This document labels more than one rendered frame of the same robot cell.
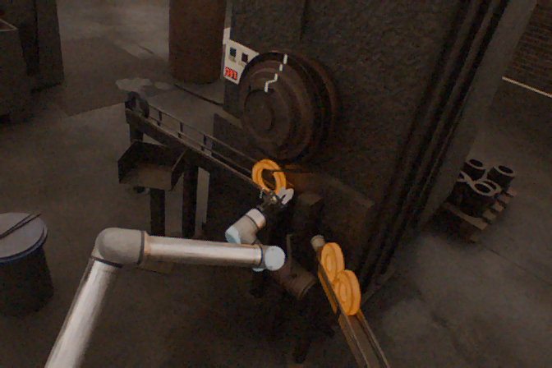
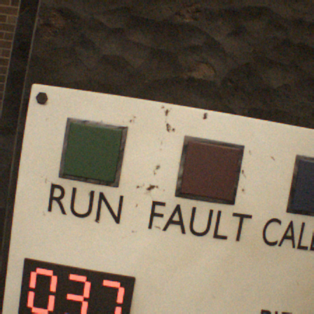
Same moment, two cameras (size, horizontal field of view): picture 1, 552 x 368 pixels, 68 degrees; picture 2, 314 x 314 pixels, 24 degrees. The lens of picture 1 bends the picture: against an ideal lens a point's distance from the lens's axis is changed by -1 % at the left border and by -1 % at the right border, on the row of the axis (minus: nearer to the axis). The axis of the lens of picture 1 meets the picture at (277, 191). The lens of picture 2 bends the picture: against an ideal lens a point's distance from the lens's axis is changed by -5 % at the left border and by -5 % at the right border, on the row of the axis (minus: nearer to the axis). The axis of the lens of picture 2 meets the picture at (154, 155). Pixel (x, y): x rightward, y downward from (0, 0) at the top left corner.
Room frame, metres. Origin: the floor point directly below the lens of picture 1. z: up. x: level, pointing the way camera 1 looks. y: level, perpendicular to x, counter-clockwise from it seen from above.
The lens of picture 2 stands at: (1.47, 0.62, 1.24)
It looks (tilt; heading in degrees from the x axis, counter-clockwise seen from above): 4 degrees down; 322
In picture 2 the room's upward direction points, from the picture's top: 9 degrees clockwise
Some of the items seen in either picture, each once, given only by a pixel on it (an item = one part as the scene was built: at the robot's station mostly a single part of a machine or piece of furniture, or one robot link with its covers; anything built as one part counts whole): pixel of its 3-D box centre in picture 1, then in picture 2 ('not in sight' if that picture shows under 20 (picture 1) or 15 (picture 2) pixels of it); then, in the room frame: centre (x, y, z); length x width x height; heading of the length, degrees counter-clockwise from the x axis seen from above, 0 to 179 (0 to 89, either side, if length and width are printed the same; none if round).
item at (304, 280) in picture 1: (284, 305); not in sight; (1.28, -0.14, 0.27); 0.22 x 0.13 x 0.53; 54
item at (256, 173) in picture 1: (269, 179); not in sight; (1.59, 0.05, 0.75); 0.18 x 0.03 x 0.18; 55
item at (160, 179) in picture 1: (154, 211); not in sight; (1.65, 0.63, 0.36); 0.26 x 0.20 x 0.72; 89
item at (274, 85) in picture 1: (265, 114); not in sight; (1.51, 0.11, 1.11); 0.28 x 0.06 x 0.28; 54
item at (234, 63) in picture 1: (245, 67); (196, 239); (1.87, 0.27, 1.15); 0.26 x 0.02 x 0.18; 54
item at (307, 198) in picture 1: (305, 217); not in sight; (1.46, -0.15, 0.68); 0.11 x 0.08 x 0.24; 144
